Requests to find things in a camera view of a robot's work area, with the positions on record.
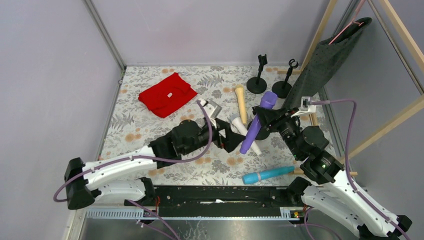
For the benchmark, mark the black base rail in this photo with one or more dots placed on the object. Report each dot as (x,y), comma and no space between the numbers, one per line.
(218,201)

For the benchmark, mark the cream yellow microphone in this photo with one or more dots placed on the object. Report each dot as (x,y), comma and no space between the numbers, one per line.
(240,95)

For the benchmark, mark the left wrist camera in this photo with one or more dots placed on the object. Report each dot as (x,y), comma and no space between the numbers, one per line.
(212,110)

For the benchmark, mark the red folded cloth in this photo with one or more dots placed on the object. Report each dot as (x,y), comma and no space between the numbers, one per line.
(167,96)

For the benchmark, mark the wooden frame rack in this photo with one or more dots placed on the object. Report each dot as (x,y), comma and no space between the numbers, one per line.
(411,46)

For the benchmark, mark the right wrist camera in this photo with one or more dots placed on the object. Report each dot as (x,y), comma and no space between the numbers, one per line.
(306,108)

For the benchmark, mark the pink clothes hanger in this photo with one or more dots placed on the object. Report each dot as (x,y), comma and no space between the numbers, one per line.
(349,18)

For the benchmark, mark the dark grey hanging cloth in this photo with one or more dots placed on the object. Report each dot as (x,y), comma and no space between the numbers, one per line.
(327,58)

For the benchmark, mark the teal blue microphone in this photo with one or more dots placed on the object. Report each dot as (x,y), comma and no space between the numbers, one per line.
(254,177)

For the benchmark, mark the white microphone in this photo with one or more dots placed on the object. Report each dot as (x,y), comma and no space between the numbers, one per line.
(237,123)

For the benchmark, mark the black mic stand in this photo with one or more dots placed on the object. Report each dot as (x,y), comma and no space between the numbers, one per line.
(258,85)
(282,88)
(262,133)

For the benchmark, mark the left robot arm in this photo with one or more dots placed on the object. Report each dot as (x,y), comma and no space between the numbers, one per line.
(90,182)

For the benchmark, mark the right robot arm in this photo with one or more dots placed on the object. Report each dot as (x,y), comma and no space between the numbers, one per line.
(327,186)

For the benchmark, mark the floral table mat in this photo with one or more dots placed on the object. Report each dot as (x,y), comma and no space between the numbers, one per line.
(174,126)

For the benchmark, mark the purple microphone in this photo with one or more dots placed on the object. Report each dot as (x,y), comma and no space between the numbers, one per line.
(267,101)

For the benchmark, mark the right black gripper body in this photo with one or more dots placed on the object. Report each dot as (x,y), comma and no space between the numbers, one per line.
(271,117)

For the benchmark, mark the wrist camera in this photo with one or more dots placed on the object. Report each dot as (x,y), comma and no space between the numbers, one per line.
(306,108)
(212,110)

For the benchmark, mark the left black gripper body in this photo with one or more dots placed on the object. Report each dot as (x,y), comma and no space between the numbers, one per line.
(219,133)

